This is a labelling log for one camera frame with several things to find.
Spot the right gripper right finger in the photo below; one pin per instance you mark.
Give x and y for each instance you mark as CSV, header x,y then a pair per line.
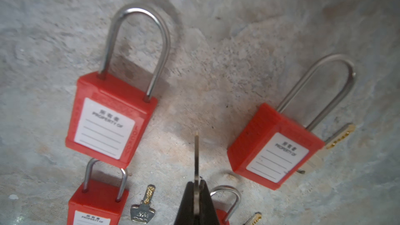
x,y
207,215

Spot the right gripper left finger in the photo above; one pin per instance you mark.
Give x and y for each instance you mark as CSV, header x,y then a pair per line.
x,y
185,215

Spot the red padlock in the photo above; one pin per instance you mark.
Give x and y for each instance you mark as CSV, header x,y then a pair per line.
x,y
272,147
224,212
109,115
96,202

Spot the silver key with ring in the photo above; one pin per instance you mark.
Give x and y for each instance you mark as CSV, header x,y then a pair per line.
x,y
254,219

